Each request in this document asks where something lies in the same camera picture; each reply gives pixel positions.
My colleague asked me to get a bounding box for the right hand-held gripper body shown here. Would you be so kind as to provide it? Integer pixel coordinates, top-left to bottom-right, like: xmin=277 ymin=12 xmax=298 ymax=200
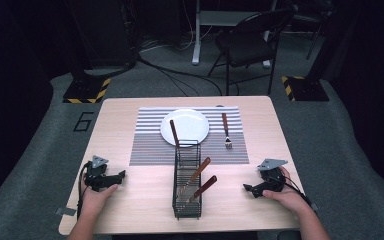
xmin=256 ymin=158 xmax=289 ymax=194

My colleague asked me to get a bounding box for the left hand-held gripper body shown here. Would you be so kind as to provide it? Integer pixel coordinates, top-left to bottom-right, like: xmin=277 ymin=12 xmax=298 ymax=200
xmin=83 ymin=155 xmax=115 ymax=193

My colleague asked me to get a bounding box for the person's left hand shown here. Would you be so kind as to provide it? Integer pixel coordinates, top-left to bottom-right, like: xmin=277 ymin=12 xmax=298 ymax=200
xmin=79 ymin=183 xmax=119 ymax=218

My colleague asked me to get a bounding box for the person's right hand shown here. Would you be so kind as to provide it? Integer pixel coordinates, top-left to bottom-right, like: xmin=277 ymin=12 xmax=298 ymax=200
xmin=262 ymin=166 xmax=310 ymax=215

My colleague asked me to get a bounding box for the striped grey placemat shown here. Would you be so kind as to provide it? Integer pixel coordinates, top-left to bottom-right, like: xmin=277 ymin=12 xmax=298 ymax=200
xmin=129 ymin=105 xmax=250 ymax=167

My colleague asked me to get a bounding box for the grey tape piece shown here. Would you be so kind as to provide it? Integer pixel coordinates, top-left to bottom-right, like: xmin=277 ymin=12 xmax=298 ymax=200
xmin=54 ymin=206 xmax=78 ymax=217

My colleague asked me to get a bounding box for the white round plate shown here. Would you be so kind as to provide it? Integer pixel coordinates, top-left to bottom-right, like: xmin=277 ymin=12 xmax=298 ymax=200
xmin=159 ymin=108 xmax=211 ymax=148

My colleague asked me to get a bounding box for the black stand base striped edge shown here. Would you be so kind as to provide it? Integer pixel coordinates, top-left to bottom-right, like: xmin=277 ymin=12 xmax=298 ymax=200
xmin=281 ymin=75 xmax=331 ymax=103
xmin=62 ymin=77 xmax=112 ymax=105

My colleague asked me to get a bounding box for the black folding chair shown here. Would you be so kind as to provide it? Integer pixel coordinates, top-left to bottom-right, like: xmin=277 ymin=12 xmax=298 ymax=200
xmin=207 ymin=4 xmax=298 ymax=97

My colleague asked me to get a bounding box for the dark cabinet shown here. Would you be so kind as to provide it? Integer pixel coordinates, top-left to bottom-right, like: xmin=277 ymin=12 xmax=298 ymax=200
xmin=67 ymin=0 xmax=138 ymax=69

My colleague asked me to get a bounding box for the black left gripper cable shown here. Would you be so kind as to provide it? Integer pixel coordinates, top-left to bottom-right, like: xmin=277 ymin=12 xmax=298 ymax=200
xmin=76 ymin=161 xmax=92 ymax=222

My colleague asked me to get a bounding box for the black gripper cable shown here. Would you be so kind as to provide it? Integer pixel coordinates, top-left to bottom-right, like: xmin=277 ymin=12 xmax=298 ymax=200
xmin=273 ymin=175 xmax=315 ymax=208
xmin=76 ymin=161 xmax=92 ymax=222

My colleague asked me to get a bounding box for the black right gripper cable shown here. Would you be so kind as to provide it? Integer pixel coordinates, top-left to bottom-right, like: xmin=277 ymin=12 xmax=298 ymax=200
xmin=273 ymin=175 xmax=315 ymax=208

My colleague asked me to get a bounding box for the brown handled knife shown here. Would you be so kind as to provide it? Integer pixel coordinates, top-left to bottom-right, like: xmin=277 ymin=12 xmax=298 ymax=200
xmin=176 ymin=156 xmax=212 ymax=198

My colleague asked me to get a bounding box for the brown handled fork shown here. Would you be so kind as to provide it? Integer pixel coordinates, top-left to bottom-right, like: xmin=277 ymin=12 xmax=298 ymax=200
xmin=221 ymin=112 xmax=234 ymax=150

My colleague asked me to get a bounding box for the upright brown handled cutlery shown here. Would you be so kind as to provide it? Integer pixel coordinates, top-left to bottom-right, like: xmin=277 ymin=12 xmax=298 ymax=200
xmin=169 ymin=119 xmax=181 ymax=148

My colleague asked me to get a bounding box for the black wire cutlery basket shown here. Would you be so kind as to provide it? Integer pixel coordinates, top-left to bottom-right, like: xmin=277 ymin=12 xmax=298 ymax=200
xmin=171 ymin=139 xmax=203 ymax=221

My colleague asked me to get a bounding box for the black floor cable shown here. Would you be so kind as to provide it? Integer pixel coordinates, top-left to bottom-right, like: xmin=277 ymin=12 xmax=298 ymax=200
xmin=137 ymin=53 xmax=224 ymax=98

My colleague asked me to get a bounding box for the white desk frame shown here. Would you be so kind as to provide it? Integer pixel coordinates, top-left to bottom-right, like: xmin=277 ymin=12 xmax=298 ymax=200
xmin=191 ymin=0 xmax=278 ymax=69

